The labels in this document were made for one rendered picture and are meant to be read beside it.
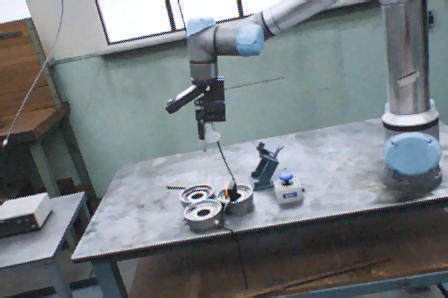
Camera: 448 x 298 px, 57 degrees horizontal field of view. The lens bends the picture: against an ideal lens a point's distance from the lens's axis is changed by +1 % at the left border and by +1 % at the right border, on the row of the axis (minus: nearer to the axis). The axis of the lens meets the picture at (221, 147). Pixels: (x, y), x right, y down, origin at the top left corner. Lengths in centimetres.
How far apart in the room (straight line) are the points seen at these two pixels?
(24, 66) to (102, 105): 51
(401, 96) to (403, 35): 13
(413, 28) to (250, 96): 191
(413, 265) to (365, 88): 174
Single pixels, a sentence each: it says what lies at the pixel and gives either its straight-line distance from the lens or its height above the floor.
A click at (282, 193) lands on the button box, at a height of 83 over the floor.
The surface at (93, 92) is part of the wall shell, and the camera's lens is 286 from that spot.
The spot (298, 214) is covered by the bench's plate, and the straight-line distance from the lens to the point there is 112.
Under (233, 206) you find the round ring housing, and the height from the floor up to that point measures 83.
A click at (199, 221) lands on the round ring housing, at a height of 84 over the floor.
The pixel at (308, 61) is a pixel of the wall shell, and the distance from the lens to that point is 275.
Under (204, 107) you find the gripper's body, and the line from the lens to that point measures 109.
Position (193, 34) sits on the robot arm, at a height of 129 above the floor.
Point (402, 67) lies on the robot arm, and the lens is 96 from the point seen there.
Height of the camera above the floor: 141
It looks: 22 degrees down
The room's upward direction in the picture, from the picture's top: 12 degrees counter-clockwise
